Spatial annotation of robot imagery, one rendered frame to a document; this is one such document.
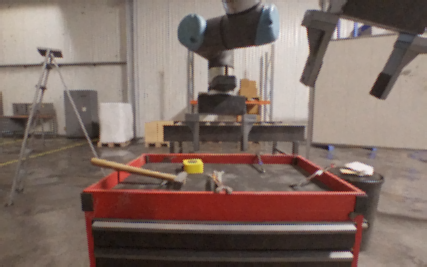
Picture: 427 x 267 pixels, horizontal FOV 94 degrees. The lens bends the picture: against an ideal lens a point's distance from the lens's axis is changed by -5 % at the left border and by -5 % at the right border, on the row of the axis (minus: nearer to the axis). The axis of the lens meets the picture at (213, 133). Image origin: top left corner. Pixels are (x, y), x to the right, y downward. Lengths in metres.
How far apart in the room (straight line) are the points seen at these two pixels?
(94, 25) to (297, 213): 10.13
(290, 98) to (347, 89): 6.25
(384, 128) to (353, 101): 0.43
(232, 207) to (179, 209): 0.13
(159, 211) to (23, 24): 11.78
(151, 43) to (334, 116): 7.69
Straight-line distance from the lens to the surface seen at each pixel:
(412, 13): 0.41
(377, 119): 2.87
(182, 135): 3.56
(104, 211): 0.64
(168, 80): 8.79
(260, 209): 0.57
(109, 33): 9.97
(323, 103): 2.79
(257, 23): 0.46
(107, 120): 7.12
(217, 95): 0.57
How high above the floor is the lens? 1.15
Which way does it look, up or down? 7 degrees down
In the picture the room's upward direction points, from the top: straight up
